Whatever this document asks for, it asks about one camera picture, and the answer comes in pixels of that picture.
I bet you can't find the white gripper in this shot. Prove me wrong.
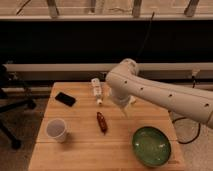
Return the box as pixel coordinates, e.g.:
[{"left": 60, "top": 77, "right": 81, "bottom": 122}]
[{"left": 109, "top": 88, "right": 131, "bottom": 118}]

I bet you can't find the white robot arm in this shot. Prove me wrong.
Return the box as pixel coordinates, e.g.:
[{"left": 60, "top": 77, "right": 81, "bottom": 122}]
[{"left": 106, "top": 58, "right": 213, "bottom": 129}]

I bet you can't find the green ceramic bowl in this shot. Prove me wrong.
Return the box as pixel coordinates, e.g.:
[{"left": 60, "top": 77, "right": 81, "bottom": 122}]
[{"left": 132, "top": 126, "right": 171, "bottom": 168}]

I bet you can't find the white sponge block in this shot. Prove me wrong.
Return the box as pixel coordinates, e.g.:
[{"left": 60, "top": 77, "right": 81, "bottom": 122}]
[{"left": 130, "top": 96, "right": 136, "bottom": 104}]

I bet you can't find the white plastic bottle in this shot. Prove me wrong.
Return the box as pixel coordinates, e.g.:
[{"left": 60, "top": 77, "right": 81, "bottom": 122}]
[{"left": 91, "top": 78, "right": 103, "bottom": 105}]

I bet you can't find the black smartphone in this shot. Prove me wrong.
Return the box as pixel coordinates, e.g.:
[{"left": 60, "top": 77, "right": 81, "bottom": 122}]
[{"left": 55, "top": 92, "right": 76, "bottom": 107}]

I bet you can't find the translucent plastic cup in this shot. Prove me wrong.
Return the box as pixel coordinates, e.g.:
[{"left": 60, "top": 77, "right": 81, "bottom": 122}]
[{"left": 45, "top": 118, "right": 68, "bottom": 143}]

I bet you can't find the black office chair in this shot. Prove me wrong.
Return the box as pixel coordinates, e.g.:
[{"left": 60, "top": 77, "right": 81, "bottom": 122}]
[{"left": 0, "top": 64, "right": 36, "bottom": 150}]

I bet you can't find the black cable on floor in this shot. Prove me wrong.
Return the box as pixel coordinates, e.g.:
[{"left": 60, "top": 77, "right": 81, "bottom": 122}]
[{"left": 171, "top": 115, "right": 202, "bottom": 145}]

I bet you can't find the black hanging cable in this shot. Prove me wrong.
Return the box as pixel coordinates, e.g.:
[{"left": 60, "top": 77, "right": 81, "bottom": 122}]
[{"left": 134, "top": 11, "right": 156, "bottom": 63}]

